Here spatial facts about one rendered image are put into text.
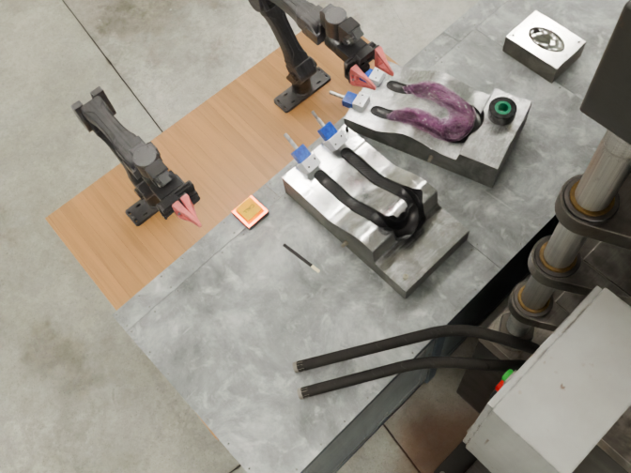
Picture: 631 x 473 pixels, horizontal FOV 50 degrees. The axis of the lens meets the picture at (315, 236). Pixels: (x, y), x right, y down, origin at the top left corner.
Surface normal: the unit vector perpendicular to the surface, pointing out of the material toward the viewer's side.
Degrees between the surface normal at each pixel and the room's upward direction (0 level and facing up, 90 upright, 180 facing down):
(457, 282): 0
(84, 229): 0
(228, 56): 0
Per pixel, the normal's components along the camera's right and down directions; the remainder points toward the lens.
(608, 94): -0.72, 0.65
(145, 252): -0.09, -0.43
